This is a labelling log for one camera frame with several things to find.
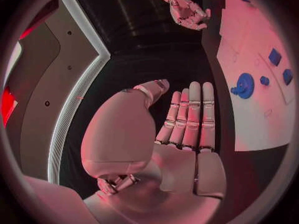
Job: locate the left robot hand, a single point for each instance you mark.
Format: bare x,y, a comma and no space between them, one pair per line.
121,134

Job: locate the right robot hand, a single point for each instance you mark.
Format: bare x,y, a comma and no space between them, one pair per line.
186,13

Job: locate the white task board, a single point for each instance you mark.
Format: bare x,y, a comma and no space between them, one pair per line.
254,82

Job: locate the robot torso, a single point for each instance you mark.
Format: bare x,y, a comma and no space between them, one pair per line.
53,89

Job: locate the blue gear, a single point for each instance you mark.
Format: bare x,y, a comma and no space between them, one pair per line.
244,85

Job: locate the blue block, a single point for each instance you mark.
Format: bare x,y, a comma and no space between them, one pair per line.
275,57

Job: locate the blue peg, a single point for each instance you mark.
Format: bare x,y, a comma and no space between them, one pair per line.
264,80

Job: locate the glowing light bar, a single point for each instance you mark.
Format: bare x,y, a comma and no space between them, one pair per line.
8,104

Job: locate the blue plug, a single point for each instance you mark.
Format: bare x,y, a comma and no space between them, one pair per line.
287,76

